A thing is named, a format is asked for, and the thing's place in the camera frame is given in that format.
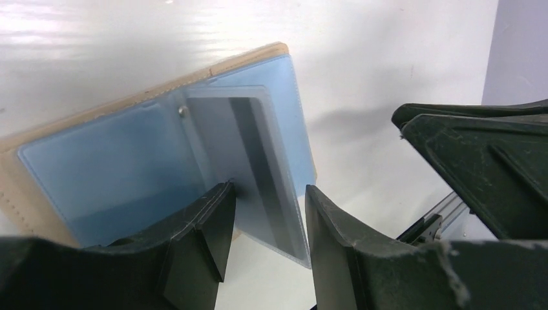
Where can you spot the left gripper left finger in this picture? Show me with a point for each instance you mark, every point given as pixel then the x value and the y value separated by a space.
pixel 177 263

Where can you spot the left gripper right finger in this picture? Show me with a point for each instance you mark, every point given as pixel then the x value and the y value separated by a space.
pixel 356 267

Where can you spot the silver VIP credit card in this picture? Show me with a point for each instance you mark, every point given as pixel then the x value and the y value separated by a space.
pixel 241 147

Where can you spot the beige card holder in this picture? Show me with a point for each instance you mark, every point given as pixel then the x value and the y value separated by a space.
pixel 111 171

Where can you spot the aluminium frame rail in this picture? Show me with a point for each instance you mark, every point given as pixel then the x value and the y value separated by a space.
pixel 445 221

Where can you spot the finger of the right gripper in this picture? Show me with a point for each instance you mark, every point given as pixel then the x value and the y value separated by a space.
pixel 408 111
pixel 496 166

